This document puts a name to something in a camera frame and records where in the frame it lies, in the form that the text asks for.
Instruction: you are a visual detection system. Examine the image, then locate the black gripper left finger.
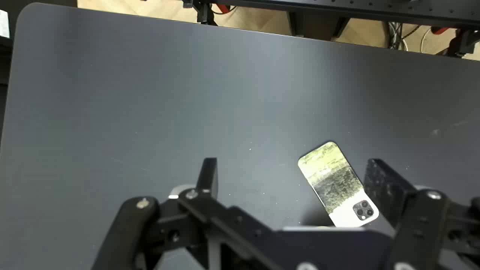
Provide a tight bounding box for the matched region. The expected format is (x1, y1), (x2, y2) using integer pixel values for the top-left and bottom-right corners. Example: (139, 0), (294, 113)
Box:
(196, 158), (217, 199)

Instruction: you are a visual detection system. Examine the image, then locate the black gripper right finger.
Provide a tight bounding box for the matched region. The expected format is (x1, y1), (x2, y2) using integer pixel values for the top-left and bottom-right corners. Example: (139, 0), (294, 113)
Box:
(364, 160), (417, 227)

